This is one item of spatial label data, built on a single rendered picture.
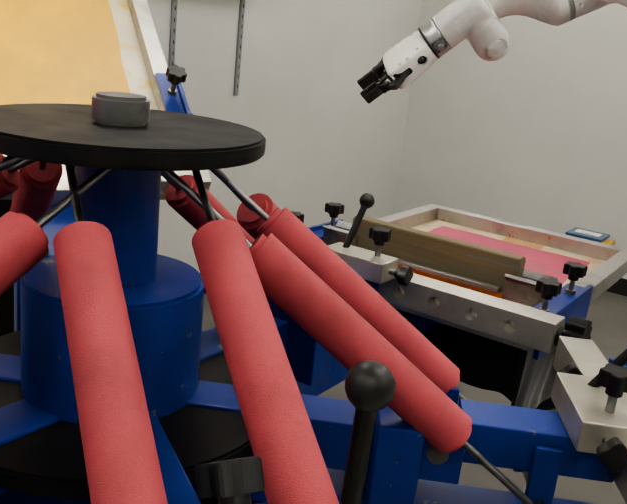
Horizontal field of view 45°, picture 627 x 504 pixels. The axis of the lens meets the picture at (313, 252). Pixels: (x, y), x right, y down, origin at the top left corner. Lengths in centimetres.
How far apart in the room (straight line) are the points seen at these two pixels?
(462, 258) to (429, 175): 414
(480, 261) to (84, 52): 99
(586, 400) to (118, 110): 59
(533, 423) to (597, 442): 8
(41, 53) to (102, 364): 130
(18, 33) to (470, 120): 407
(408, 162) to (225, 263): 510
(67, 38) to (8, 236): 123
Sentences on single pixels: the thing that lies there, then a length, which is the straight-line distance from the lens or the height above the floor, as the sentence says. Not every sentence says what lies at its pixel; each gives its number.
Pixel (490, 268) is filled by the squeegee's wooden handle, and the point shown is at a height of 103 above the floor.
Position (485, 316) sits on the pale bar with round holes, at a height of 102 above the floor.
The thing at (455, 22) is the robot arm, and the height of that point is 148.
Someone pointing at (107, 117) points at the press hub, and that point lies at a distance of 81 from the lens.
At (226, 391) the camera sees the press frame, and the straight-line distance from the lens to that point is 91.
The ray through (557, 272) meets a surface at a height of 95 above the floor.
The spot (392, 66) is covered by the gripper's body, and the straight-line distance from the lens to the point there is 160.
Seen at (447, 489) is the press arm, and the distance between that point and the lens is 96.
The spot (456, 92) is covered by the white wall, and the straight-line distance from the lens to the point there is 556.
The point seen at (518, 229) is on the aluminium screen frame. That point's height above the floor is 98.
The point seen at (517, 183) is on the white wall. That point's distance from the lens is 542.
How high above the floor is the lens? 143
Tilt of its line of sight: 16 degrees down
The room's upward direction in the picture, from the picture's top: 6 degrees clockwise
